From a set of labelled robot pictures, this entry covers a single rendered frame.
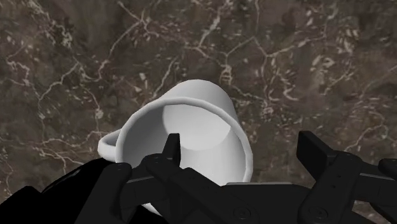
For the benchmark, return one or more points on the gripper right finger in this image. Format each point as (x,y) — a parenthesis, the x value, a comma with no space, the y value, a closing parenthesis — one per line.
(335,180)

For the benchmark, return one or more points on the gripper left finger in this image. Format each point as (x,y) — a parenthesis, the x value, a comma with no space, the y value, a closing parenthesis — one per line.
(173,180)

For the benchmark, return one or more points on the white mug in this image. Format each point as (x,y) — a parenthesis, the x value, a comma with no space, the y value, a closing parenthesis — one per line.
(198,133)

